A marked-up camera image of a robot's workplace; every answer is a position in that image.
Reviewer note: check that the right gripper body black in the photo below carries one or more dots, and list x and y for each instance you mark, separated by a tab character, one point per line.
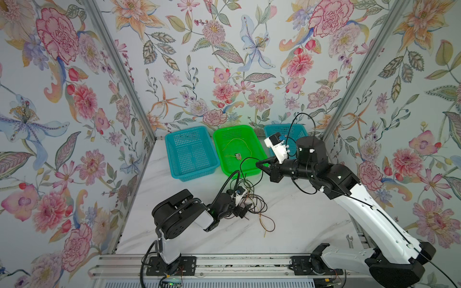
291	170

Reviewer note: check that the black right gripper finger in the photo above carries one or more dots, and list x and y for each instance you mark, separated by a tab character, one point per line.
266	168
271	160

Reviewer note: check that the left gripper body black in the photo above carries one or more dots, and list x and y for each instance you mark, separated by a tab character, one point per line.
232	209

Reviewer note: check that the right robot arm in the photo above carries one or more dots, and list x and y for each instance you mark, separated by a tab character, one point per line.
397	260

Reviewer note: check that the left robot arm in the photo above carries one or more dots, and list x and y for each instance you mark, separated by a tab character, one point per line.
175	214

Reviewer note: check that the teal basket right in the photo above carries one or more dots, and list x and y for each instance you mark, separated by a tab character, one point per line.
288	135

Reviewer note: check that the teal basket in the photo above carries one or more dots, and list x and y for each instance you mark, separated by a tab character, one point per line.
191	154
288	135

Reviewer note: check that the bright green basket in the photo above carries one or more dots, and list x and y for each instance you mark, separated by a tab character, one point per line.
238	139

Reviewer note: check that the teal basket left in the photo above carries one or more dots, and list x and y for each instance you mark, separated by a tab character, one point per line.
191	154

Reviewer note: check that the silver wrench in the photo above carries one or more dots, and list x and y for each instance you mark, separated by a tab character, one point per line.
350	241

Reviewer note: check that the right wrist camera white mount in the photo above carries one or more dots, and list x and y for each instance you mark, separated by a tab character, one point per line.
278	147

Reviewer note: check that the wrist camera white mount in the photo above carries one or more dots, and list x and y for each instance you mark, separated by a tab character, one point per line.
240	194
278	147

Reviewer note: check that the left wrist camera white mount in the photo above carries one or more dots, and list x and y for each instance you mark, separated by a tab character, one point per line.
240	194

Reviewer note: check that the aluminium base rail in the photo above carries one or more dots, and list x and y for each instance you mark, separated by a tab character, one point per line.
208	266

